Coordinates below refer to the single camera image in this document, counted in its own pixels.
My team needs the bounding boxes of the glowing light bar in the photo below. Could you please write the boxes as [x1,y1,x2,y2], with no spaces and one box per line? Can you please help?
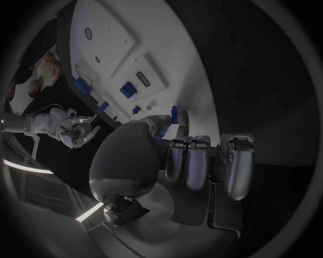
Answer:
[74,202,105,223]

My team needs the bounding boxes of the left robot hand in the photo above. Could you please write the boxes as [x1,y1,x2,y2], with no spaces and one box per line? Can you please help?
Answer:
[87,109,255,258]

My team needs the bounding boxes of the blue block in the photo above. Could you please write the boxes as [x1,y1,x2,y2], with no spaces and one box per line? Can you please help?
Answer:
[73,77,93,97]
[119,81,138,99]

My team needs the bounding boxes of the white cable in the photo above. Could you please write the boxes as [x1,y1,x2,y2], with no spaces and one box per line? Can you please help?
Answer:
[31,103,65,116]

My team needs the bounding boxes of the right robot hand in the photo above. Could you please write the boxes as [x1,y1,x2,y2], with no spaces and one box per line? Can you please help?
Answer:
[58,115,102,149]

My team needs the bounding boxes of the white task board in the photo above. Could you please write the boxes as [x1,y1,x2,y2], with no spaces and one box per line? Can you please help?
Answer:
[57,0,220,140]

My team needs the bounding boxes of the blue cylinder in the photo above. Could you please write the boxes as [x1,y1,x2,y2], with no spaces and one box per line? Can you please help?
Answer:
[96,101,110,114]

